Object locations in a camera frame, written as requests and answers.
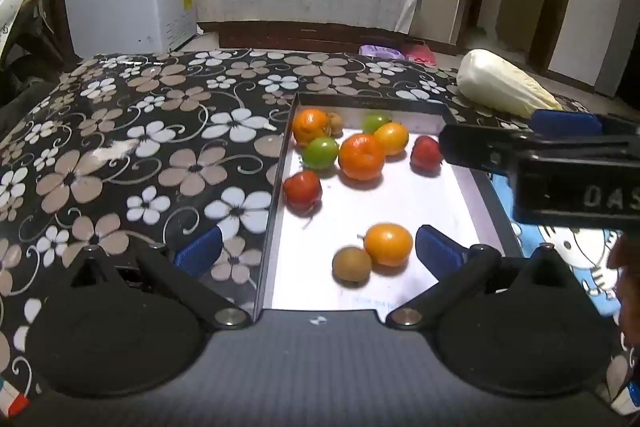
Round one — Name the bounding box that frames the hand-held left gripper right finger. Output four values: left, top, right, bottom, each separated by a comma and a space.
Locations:
386, 224, 571, 328

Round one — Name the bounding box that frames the small red apple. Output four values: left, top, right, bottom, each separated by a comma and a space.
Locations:
283, 171, 323, 214
410, 135, 444, 172

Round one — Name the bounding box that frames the napa cabbage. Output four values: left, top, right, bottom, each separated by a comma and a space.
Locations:
456, 49, 563, 118

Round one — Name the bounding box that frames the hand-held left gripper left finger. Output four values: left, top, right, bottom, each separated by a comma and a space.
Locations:
70, 226, 253, 329

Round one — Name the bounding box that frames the smooth round orange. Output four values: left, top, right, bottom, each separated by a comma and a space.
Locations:
363, 223, 414, 268
373, 122, 410, 156

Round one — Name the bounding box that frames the dark wooden tv cabinet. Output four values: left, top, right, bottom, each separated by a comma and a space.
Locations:
197, 21, 461, 55

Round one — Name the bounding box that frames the black box with white inside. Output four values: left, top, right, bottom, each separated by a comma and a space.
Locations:
252, 92, 526, 313

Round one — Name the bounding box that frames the person's right hand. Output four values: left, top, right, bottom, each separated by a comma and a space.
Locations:
607, 232, 640, 343

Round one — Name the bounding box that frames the small green apple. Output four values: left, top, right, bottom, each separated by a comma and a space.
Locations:
301, 137, 340, 170
361, 113, 392, 135

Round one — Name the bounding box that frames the blue cartoon plate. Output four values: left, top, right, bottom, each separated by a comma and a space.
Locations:
510, 221, 623, 319

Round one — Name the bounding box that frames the small greenish orange tangerine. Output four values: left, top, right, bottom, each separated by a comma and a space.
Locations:
292, 108, 331, 146

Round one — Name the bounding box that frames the black floral tablecloth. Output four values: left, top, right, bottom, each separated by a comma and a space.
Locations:
0, 49, 640, 408

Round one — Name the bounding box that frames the parked scooter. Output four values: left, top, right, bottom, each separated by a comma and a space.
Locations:
0, 0, 66, 108

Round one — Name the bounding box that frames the large brown kiwi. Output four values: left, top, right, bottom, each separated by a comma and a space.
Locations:
332, 247, 373, 284

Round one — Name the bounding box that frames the wooden sink cabinet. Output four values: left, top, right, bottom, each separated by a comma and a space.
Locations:
495, 0, 546, 45

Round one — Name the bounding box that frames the white lace cabinet cover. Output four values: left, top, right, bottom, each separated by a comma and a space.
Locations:
217, 0, 423, 32

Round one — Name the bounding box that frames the purple detergent bottle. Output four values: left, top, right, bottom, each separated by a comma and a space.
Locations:
359, 44, 405, 60

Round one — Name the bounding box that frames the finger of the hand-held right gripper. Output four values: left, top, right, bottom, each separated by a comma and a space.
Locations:
439, 123, 540, 178
530, 109, 640, 148

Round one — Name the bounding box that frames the large orange tangerine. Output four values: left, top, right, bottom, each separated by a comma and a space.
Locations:
338, 133, 387, 182

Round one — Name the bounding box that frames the pink slipper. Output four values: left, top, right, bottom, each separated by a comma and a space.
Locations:
404, 42, 436, 66

